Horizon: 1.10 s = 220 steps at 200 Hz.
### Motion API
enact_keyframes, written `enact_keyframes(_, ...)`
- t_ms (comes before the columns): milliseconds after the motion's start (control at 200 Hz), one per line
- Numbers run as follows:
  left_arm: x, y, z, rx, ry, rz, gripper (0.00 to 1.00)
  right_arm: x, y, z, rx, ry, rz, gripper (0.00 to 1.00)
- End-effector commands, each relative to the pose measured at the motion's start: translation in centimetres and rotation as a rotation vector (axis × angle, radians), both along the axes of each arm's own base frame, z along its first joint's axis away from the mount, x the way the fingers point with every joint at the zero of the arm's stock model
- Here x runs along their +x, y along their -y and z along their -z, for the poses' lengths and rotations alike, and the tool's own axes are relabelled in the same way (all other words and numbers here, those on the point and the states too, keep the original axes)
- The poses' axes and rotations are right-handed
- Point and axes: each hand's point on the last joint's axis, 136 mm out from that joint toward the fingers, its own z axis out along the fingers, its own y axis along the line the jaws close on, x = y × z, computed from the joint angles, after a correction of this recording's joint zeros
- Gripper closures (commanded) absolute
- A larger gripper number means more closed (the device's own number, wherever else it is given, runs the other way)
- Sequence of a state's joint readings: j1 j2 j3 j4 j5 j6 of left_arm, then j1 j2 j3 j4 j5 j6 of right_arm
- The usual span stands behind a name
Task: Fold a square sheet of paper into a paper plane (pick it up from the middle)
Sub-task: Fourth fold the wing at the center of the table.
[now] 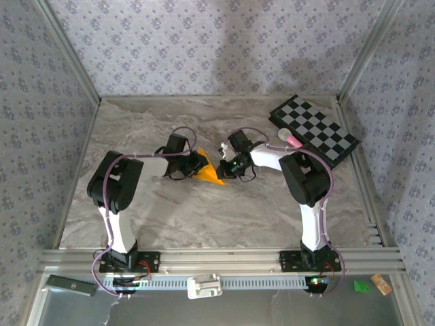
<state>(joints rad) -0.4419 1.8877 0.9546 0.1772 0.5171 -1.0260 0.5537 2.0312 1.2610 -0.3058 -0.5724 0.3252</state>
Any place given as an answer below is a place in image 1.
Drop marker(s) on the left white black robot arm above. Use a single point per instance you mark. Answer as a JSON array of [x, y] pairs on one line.
[[119, 231]]

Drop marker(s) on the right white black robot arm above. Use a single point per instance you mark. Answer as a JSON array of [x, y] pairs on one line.
[[312, 224]]

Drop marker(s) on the grey metal sheet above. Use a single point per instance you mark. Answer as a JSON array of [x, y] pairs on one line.
[[238, 312]]

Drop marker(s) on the black grey checkered board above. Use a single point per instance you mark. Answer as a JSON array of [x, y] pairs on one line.
[[323, 129]]

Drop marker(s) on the small circuit board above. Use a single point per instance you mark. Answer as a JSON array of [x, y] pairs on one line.
[[130, 283], [317, 282]]

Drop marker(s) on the flat black device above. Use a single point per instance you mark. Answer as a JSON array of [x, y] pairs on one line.
[[69, 285]]

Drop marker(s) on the green paper note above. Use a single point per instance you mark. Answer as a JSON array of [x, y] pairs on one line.
[[361, 286]]

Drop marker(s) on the small brown box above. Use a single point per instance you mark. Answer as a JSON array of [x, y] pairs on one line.
[[381, 284]]

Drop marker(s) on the thin aluminium edge rail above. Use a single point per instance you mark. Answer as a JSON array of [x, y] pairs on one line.
[[204, 98]]

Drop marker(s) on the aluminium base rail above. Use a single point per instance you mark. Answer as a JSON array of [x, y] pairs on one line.
[[221, 259]]

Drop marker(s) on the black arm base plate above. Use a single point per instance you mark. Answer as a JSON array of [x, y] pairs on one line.
[[149, 261], [289, 261]]

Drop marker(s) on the white plastic bracket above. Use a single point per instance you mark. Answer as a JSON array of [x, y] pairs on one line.
[[204, 287]]

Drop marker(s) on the slotted aluminium side rail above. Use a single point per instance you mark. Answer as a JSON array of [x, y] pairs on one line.
[[366, 190]]

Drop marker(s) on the aluminium frame post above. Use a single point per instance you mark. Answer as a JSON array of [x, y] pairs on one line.
[[370, 51], [68, 51]]

